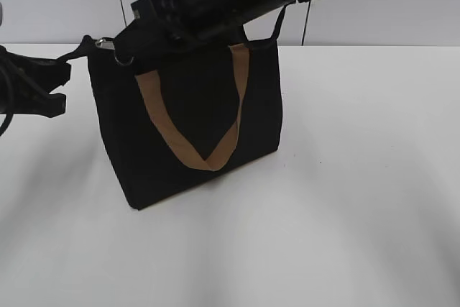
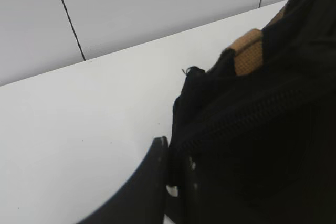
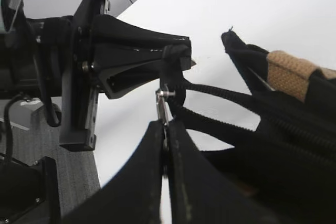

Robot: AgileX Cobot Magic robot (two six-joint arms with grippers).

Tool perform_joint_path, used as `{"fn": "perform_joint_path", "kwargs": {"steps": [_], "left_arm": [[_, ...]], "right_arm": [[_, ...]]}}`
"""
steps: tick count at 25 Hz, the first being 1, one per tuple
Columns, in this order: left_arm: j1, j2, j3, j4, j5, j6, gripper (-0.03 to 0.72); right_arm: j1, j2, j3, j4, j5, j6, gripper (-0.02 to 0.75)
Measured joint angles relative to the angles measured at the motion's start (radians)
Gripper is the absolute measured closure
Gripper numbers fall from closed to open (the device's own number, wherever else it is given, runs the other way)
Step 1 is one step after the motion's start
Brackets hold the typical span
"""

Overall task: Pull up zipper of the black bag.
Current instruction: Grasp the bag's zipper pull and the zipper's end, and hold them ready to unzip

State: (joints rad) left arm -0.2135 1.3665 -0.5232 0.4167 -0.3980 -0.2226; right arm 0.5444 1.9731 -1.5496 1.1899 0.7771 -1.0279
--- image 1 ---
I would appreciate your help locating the black canvas tote bag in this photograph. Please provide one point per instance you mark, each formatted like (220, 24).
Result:
(147, 170)

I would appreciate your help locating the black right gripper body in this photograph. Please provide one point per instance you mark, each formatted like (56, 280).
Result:
(201, 5)

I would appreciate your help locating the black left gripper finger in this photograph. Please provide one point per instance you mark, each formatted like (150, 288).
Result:
(44, 72)
(48, 105)

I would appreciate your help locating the silver zipper pull with ring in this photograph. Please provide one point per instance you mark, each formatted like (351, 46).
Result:
(107, 43)

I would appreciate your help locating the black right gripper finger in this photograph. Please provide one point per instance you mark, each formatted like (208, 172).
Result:
(151, 44)

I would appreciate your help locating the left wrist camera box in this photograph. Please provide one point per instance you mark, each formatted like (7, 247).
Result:
(1, 14)

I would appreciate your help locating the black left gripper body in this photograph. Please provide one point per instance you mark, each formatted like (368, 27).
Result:
(8, 84)

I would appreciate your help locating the tan front bag handle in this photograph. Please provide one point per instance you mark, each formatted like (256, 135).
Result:
(196, 105)

